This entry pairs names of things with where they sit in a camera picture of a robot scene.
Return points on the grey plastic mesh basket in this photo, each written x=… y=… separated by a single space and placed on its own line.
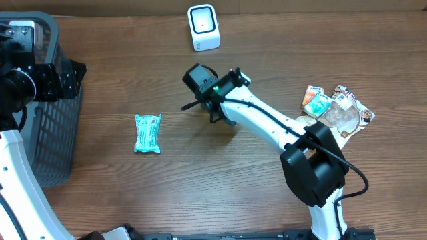
x=48 y=129

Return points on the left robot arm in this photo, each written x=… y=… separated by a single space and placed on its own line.
x=25 y=210

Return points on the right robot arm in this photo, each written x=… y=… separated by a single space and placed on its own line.
x=311 y=159

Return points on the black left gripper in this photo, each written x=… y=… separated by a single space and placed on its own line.
x=56 y=91

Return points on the white barcode scanner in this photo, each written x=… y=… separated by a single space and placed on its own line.
x=204 y=27

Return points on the teal tissue packet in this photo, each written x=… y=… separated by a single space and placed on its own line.
x=318 y=105

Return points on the orange tissue packet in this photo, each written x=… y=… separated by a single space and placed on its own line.
x=310 y=93

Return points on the mint green wipes packet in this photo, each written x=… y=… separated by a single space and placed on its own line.
x=147 y=127

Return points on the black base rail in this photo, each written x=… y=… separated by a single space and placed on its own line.
x=294 y=234

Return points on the brown white snack bag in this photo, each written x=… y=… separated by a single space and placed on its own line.
x=345 y=117

